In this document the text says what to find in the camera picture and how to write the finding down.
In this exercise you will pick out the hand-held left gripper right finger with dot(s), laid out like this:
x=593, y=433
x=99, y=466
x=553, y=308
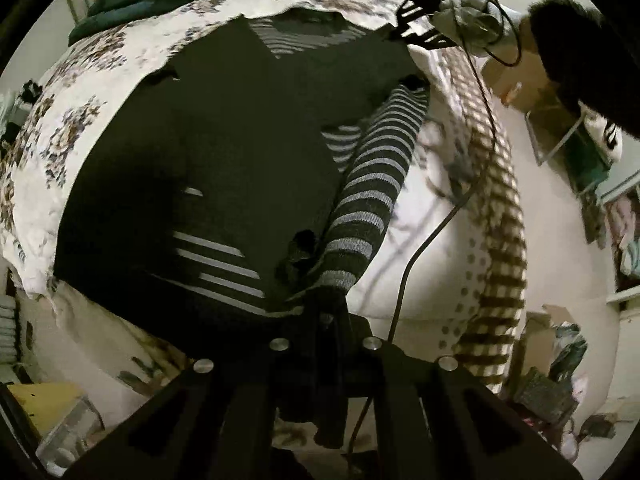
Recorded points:
x=350, y=332

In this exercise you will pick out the clear plastic box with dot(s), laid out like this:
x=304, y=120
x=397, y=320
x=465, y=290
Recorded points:
x=70, y=435

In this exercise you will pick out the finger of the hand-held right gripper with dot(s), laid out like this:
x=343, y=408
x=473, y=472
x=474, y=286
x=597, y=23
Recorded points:
x=425, y=39
x=422, y=1

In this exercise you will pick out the brown checked blanket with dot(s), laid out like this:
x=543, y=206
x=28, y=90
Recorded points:
x=500, y=240

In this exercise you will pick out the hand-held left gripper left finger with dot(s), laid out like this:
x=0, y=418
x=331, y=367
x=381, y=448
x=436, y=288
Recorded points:
x=292, y=332

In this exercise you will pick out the floral bed sheet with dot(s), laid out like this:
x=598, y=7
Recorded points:
x=100, y=70

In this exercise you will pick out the metal framed mirror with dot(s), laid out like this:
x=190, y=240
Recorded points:
x=570, y=145

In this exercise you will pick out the cardboard box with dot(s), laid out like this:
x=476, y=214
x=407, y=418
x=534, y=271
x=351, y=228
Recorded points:
x=525, y=80

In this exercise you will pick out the dark sweater with striped sleeves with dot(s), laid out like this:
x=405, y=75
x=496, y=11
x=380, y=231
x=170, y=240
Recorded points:
x=200, y=160

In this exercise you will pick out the pile of clutter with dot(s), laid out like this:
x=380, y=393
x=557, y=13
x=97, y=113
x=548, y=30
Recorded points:
x=550, y=385

